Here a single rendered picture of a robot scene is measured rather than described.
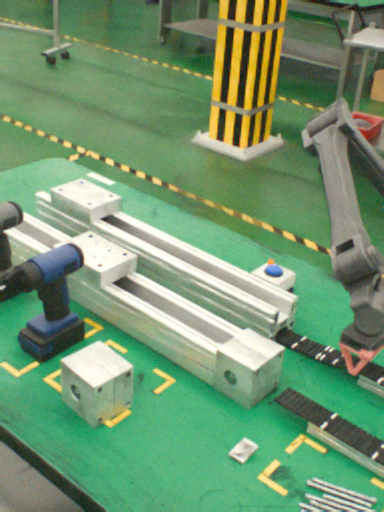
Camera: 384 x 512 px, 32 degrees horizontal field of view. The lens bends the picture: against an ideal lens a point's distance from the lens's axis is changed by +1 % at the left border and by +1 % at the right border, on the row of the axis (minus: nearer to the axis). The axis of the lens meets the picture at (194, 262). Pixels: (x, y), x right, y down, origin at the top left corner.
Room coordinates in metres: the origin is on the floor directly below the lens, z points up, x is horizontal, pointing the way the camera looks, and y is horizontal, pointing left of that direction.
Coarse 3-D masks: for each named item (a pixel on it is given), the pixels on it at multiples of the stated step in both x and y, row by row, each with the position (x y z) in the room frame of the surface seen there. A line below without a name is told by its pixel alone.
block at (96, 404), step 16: (80, 352) 0.97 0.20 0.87; (96, 352) 0.98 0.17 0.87; (112, 352) 0.98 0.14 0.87; (64, 368) 0.94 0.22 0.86; (80, 368) 0.93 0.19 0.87; (96, 368) 0.93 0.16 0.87; (112, 368) 0.93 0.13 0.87; (128, 368) 0.94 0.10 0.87; (64, 384) 0.94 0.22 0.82; (80, 384) 0.91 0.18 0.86; (96, 384) 0.89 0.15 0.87; (112, 384) 0.91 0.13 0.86; (128, 384) 0.94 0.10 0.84; (64, 400) 0.94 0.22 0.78; (80, 400) 0.91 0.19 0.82; (96, 400) 0.88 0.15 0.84; (112, 400) 0.91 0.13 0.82; (128, 400) 0.94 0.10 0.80; (96, 416) 0.88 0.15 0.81; (112, 416) 0.91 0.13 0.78
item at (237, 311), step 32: (64, 224) 1.60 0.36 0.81; (96, 224) 1.51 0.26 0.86; (128, 224) 1.54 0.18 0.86; (160, 256) 1.37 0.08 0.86; (192, 256) 1.40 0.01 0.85; (192, 288) 1.30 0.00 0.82; (224, 288) 1.25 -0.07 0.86; (256, 288) 1.28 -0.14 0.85; (256, 320) 1.19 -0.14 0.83; (288, 320) 1.22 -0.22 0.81
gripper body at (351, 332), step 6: (354, 324) 1.09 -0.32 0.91; (348, 330) 1.07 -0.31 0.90; (354, 330) 1.08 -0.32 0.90; (342, 336) 1.06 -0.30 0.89; (348, 336) 1.06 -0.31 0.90; (354, 336) 1.05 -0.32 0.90; (360, 336) 1.06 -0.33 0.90; (366, 336) 1.06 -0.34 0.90; (372, 336) 1.06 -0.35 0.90; (378, 336) 1.06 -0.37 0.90; (360, 342) 1.04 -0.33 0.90; (366, 342) 1.04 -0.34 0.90; (372, 342) 1.04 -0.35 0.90; (366, 348) 1.03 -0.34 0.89
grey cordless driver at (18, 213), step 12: (0, 204) 1.31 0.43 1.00; (12, 204) 1.33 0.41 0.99; (0, 216) 1.28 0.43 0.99; (12, 216) 1.29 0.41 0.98; (0, 228) 1.27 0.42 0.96; (0, 240) 1.28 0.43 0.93; (0, 252) 1.28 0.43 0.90; (0, 264) 1.27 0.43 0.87; (12, 264) 1.31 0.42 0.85; (0, 276) 1.26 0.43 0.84; (0, 300) 1.25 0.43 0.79
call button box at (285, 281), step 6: (258, 270) 1.39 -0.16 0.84; (264, 270) 1.38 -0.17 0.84; (282, 270) 1.39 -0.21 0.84; (288, 270) 1.39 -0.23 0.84; (258, 276) 1.36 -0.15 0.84; (264, 276) 1.36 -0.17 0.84; (270, 276) 1.36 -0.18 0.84; (276, 276) 1.36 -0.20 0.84; (282, 276) 1.37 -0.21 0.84; (288, 276) 1.37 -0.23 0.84; (294, 276) 1.38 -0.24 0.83; (270, 282) 1.34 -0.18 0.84; (276, 282) 1.34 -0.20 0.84; (282, 282) 1.34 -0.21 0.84; (288, 282) 1.36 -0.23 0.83; (282, 288) 1.34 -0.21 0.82; (288, 288) 1.37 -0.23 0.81
